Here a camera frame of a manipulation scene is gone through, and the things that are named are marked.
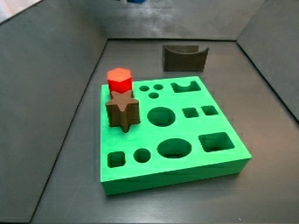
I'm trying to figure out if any green shape sorter block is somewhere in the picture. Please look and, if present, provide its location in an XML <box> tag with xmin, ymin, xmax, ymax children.
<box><xmin>99</xmin><ymin>76</ymin><xmax>251</xmax><ymax>195</ymax></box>

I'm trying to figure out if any black cradle fixture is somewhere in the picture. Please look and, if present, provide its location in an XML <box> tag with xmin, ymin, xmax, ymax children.
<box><xmin>163</xmin><ymin>45</ymin><xmax>210</xmax><ymax>72</ymax></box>

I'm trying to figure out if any brown star peg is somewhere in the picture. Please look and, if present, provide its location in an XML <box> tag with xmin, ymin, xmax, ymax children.
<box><xmin>105</xmin><ymin>90</ymin><xmax>140</xmax><ymax>133</ymax></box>

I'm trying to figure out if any blue oval cylinder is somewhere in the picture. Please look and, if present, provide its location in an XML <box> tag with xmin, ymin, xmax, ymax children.
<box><xmin>117</xmin><ymin>0</ymin><xmax>145</xmax><ymax>4</ymax></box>

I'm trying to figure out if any red hexagonal peg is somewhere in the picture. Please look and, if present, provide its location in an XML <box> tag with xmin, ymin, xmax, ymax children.
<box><xmin>107</xmin><ymin>67</ymin><xmax>132</xmax><ymax>93</ymax></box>

